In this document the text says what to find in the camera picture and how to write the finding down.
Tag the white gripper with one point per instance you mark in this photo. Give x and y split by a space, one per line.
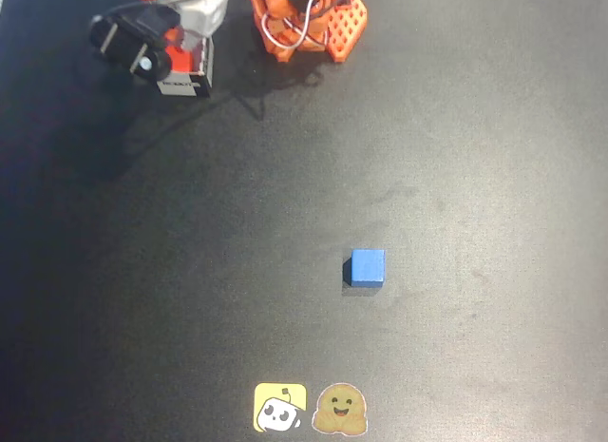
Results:
186 57

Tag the orange and white robot arm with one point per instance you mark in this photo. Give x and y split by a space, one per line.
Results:
351 28

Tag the white cardboard box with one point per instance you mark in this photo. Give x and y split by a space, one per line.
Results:
185 86

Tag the blue cube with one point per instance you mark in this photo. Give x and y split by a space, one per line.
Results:
368 267

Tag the black webcam on gripper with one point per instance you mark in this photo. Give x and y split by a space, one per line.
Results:
128 40

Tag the yellow robot sticker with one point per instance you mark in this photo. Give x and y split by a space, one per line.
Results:
279 408

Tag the hugging face emoji sticker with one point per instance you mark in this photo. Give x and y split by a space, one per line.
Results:
340 409

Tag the black table mat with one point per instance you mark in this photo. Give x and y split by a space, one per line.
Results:
475 318

